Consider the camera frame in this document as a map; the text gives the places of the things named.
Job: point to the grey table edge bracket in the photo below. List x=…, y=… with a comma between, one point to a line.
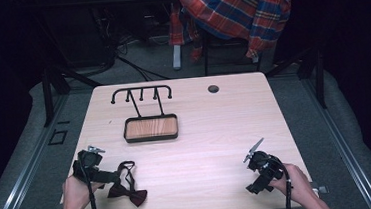
x=321, y=190

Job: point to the black hook rack wooden tray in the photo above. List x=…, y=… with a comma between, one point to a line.
x=150, y=129

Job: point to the white table leg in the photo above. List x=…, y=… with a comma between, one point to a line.
x=177, y=56

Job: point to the black metal stand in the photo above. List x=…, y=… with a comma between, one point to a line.
x=48, y=95
x=318, y=77

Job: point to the red blue plaid shirt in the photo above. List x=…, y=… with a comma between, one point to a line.
x=243, y=9

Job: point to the person's right hand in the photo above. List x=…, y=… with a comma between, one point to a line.
x=295, y=182

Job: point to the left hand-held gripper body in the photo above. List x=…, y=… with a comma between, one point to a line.
x=89, y=160

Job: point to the black chair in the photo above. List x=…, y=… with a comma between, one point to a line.
x=216, y=48

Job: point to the aluminium floor rail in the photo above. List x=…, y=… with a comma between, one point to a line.
x=344, y=148
x=28, y=170

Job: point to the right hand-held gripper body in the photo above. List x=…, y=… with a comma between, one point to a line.
x=266, y=171

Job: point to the dark red bow tie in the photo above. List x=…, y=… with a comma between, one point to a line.
x=128, y=189

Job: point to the person's left hand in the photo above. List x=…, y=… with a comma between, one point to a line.
x=75, y=195

